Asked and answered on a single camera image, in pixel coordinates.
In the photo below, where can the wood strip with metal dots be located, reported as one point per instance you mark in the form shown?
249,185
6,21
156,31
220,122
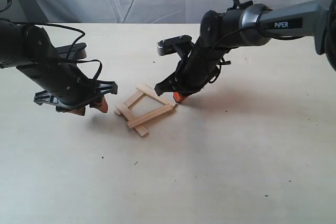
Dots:
132,100

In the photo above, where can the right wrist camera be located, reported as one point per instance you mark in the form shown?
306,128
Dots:
181,45

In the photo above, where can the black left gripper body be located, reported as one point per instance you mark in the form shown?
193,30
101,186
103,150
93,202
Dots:
65,86

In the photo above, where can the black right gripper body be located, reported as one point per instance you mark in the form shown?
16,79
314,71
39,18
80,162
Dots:
194,70

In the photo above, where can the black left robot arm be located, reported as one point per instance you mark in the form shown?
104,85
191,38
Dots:
28,48

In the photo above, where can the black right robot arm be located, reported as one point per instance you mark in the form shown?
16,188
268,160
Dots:
254,25

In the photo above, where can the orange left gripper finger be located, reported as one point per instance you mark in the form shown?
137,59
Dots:
100,104
80,111

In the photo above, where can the wood strip with black dots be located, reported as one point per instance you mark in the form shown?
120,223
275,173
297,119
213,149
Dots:
152,94

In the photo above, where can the short wood strip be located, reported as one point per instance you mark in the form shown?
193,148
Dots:
149,116

